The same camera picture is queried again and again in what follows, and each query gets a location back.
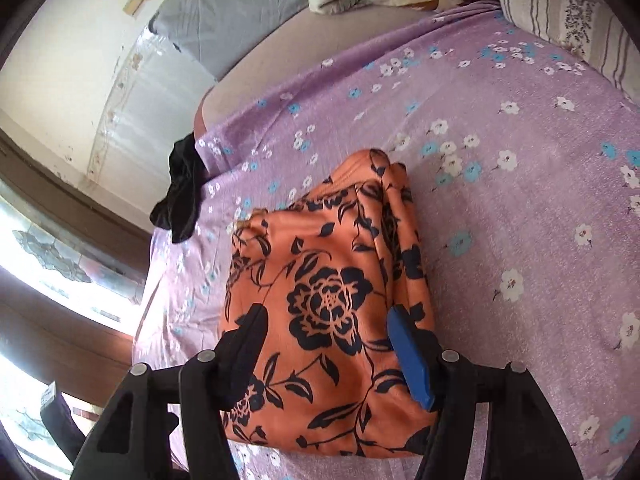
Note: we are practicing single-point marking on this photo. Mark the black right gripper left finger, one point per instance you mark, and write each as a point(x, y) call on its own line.
point(166, 424)

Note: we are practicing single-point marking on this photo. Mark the orange black floral garment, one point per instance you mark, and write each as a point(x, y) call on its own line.
point(328, 269)

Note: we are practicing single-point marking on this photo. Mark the black crumpled garment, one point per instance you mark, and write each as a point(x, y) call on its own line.
point(177, 212)

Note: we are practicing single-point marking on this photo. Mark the purple floral bedsheet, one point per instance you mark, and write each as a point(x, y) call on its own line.
point(524, 168)

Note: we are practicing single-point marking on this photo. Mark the grey pillow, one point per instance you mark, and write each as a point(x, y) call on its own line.
point(219, 33)

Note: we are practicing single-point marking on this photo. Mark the pink mattress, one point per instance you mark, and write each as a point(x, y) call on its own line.
point(302, 42)

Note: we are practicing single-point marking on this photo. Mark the striped beige cushion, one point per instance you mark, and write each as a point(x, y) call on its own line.
point(589, 29)

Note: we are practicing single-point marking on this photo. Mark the wooden window frame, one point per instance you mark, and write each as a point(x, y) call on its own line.
point(73, 210)

